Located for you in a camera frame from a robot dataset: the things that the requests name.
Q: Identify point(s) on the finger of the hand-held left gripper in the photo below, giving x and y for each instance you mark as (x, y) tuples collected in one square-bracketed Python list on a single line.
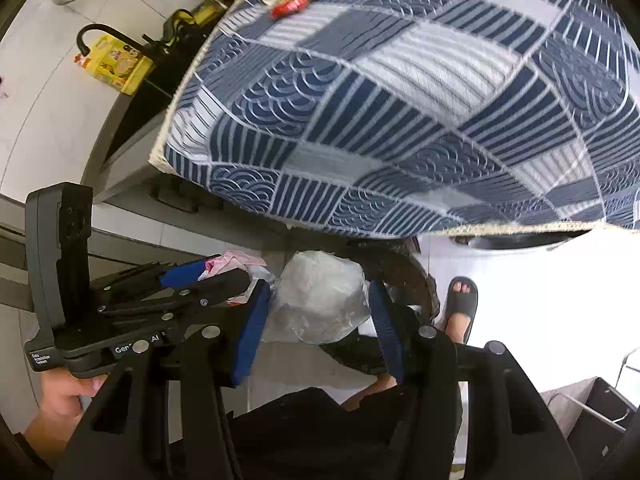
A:
[(185, 272), (210, 292)]

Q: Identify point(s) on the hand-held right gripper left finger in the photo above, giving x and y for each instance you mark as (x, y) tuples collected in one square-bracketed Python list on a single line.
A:
[(250, 330)]

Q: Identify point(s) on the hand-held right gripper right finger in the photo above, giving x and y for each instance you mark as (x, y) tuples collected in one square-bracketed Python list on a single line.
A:
[(385, 330)]

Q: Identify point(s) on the pink white wrapper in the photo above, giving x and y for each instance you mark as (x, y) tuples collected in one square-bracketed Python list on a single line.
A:
[(230, 262)]

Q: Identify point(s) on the clear plastic cup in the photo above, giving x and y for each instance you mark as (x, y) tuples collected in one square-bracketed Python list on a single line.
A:
[(315, 300)]

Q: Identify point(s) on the person's left hand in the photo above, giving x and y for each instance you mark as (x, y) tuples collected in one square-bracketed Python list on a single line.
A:
[(62, 400)]

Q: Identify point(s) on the person's foot in grey slipper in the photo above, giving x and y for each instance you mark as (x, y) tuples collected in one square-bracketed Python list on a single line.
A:
[(460, 305)]

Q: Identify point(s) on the person's dark clothing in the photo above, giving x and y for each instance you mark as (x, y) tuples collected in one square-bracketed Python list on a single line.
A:
[(310, 435)]

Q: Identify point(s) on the black kitchen sink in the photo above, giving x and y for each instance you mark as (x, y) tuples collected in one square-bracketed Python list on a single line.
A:
[(145, 105)]

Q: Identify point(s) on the yellow dish soap bottle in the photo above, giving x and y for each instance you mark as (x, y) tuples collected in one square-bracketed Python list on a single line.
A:
[(117, 65)]

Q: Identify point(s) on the blue white patterned tablecloth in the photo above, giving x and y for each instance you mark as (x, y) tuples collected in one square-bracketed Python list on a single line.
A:
[(400, 110)]

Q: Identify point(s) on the grey storage box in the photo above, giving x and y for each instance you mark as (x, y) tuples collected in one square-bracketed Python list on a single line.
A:
[(595, 400)]

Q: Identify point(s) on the black curved faucet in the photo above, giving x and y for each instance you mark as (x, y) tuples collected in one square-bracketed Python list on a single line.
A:
[(115, 31)]

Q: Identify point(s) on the black and yellow dishcloth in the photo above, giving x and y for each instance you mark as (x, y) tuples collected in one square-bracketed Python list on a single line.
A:
[(182, 22)]

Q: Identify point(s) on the yellow green sponge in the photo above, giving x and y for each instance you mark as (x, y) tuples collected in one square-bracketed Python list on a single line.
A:
[(204, 11)]

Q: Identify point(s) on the red snack wrapper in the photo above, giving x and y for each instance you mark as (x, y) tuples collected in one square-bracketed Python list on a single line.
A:
[(290, 6)]

